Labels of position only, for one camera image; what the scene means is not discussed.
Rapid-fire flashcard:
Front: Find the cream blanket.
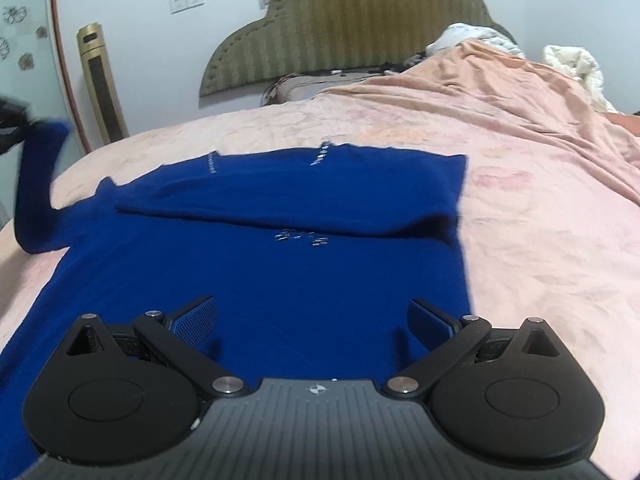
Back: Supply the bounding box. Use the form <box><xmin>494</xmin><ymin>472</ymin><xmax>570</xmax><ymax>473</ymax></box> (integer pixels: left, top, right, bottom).
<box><xmin>542</xmin><ymin>44</ymin><xmax>626</xmax><ymax>113</ymax></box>

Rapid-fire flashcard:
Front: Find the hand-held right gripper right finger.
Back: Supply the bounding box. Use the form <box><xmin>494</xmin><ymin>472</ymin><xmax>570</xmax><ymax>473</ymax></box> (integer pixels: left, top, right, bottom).
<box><xmin>382</xmin><ymin>298</ymin><xmax>563</xmax><ymax>401</ymax></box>

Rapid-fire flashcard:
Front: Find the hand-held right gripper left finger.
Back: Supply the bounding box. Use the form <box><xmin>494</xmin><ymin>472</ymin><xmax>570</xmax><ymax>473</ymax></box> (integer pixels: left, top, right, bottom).
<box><xmin>62</xmin><ymin>296</ymin><xmax>251</xmax><ymax>400</ymax></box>

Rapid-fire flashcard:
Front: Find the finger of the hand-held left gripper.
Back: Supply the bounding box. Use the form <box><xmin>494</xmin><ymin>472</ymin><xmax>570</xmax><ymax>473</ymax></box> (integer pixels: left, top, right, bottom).
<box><xmin>0</xmin><ymin>97</ymin><xmax>45</xmax><ymax>155</ymax></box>

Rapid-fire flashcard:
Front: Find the dark cloth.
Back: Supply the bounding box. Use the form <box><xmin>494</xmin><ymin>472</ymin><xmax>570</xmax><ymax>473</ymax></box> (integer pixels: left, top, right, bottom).
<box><xmin>375</xmin><ymin>56</ymin><xmax>428</xmax><ymax>79</ymax></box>

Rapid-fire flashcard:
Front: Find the pink blanket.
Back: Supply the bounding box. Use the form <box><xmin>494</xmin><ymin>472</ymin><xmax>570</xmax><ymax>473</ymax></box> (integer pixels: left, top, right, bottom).
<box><xmin>0</xmin><ymin>40</ymin><xmax>640</xmax><ymax>480</ymax></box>

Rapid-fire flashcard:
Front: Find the gold tower air conditioner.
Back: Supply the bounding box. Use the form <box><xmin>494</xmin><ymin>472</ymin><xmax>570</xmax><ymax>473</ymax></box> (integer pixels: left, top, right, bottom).
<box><xmin>76</xmin><ymin>22</ymin><xmax>128</xmax><ymax>145</ymax></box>

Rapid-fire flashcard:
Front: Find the olive green headboard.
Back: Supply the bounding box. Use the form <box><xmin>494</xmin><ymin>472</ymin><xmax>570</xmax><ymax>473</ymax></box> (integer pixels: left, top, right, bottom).
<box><xmin>199</xmin><ymin>0</ymin><xmax>516</xmax><ymax>98</ymax></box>

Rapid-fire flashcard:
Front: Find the patterned pillow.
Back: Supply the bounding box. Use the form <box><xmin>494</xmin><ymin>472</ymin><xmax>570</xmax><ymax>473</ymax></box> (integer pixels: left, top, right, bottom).
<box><xmin>263</xmin><ymin>71</ymin><xmax>386</xmax><ymax>107</ymax></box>

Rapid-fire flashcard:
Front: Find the blue sweater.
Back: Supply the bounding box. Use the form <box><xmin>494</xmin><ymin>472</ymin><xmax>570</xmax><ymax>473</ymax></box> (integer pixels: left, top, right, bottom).
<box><xmin>0</xmin><ymin>120</ymin><xmax>473</xmax><ymax>480</ymax></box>

